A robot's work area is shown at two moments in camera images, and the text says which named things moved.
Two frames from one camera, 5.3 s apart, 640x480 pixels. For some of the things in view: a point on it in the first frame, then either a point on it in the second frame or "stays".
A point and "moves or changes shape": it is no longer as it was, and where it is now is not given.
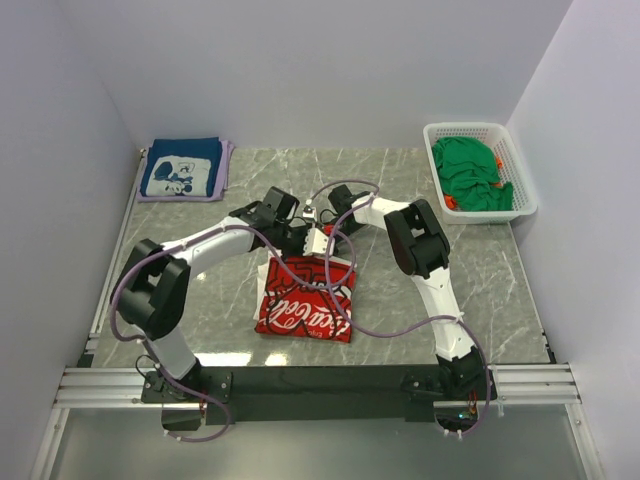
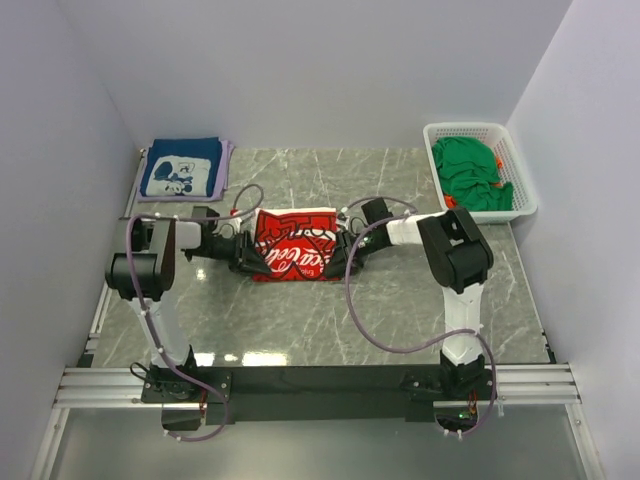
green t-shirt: x=469 y=173 stays
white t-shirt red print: x=305 y=296 moves or changes shape
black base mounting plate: x=312 y=393 stays
